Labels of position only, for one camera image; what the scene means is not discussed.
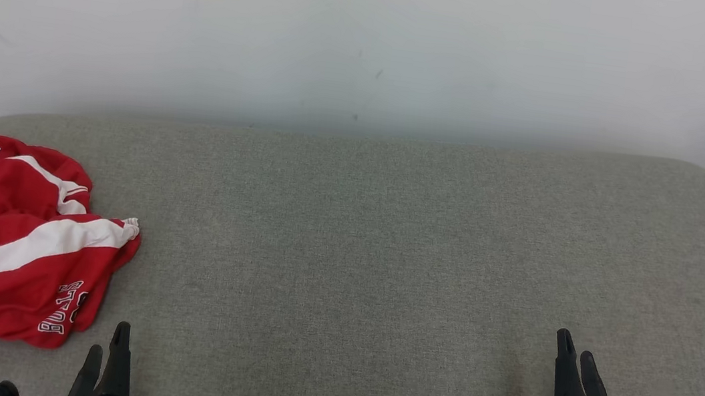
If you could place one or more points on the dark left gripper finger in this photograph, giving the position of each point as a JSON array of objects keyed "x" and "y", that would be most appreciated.
[
  {"x": 115, "y": 377},
  {"x": 84, "y": 384}
]

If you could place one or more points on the red Bulls basketball shorts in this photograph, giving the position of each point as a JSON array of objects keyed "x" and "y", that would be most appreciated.
[{"x": 16, "y": 251}]

